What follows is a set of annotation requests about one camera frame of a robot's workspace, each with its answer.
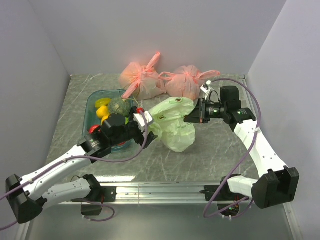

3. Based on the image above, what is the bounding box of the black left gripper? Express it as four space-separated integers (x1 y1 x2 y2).
110 107 158 148

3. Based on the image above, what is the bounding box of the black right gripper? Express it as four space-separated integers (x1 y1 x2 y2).
184 97 228 124

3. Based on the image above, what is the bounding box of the light green plastic bag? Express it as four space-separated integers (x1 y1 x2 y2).
148 97 196 153

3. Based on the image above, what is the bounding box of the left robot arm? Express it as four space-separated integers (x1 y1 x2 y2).
4 108 156 224

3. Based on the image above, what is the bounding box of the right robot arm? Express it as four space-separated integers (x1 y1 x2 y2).
184 83 300 209

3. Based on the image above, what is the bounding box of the right pink tied bag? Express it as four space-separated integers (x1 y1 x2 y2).
158 65 221 100

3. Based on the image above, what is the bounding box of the pink tied bag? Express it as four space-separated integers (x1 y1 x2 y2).
118 52 166 101
158 65 221 100

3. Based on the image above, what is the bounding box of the left pink tied bag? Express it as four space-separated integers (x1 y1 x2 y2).
118 52 166 101

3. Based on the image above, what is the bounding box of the dark red fake fig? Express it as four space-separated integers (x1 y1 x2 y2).
88 124 101 134

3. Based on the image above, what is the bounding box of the yellow fake starfruit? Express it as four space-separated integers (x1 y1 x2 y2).
94 98 111 109

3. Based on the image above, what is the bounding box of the teal plastic basket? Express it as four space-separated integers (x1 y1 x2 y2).
82 89 135 139

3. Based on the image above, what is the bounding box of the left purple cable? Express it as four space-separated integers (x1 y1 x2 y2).
0 109 151 231

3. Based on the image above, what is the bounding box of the purple cable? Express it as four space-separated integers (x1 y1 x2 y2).
0 109 151 231
202 78 262 219

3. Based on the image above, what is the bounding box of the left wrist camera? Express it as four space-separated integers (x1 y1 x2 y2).
133 107 154 132

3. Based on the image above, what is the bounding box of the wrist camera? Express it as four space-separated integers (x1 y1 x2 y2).
199 80 214 101
133 107 154 132

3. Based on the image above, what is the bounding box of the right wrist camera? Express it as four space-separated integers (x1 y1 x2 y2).
199 80 214 101

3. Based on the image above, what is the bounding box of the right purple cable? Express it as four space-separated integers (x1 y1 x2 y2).
202 78 262 219

